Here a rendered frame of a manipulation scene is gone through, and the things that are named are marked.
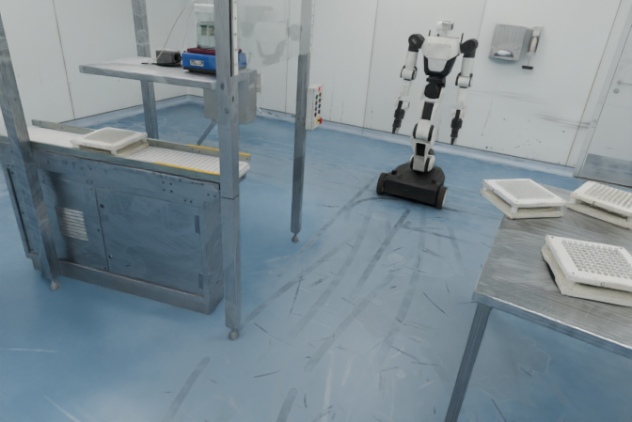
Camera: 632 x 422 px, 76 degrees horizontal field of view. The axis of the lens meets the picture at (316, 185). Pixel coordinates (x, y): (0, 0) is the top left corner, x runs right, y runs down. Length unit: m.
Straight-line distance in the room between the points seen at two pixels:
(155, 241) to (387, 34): 3.83
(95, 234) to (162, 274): 0.42
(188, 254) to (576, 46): 4.19
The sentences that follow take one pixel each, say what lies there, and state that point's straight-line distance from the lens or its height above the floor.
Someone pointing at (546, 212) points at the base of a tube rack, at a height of 0.82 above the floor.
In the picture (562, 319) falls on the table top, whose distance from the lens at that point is 1.37.
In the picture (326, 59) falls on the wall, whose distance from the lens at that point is 5.52.
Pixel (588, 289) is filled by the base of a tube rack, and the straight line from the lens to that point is 1.50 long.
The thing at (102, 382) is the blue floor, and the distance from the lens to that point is 2.17.
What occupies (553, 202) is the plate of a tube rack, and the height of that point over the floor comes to 0.87.
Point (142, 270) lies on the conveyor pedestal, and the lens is 2.41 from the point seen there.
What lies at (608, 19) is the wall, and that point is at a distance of 5.04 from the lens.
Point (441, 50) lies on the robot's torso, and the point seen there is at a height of 1.28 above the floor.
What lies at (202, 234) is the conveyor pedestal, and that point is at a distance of 2.04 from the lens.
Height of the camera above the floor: 1.56
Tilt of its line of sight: 24 degrees down
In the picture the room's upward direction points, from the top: 4 degrees clockwise
